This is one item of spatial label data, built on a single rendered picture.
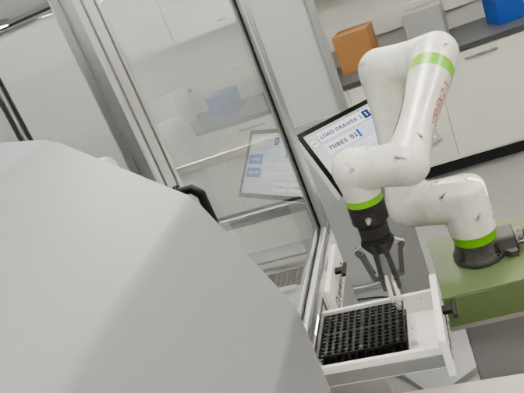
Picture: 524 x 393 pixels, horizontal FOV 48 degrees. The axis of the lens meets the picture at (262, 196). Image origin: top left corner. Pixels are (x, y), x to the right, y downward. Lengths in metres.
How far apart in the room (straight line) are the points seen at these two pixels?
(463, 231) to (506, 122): 2.86
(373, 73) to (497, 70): 2.77
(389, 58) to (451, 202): 0.43
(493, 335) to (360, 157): 0.75
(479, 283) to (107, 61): 1.18
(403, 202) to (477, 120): 2.79
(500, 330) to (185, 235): 1.45
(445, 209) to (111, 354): 1.40
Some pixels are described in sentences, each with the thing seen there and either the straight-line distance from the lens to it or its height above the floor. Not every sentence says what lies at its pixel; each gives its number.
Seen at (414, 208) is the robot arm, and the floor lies 1.06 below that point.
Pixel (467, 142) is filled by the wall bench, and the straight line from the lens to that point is 4.53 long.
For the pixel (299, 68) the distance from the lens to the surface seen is 3.02.
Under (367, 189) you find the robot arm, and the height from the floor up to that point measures 1.27.
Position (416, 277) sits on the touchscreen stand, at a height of 0.40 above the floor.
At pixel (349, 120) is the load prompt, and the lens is 2.43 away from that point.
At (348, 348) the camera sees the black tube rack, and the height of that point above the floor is 0.90.
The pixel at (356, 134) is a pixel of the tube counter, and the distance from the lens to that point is 2.40.
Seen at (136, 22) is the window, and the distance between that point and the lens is 1.12.
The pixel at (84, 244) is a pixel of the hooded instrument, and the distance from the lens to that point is 0.46.
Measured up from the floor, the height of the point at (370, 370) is 0.86.
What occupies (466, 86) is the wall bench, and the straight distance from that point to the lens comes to 4.42.
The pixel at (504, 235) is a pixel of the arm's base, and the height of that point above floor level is 0.92.
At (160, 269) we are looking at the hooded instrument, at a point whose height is 1.63.
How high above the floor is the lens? 1.80
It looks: 19 degrees down
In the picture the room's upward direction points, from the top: 22 degrees counter-clockwise
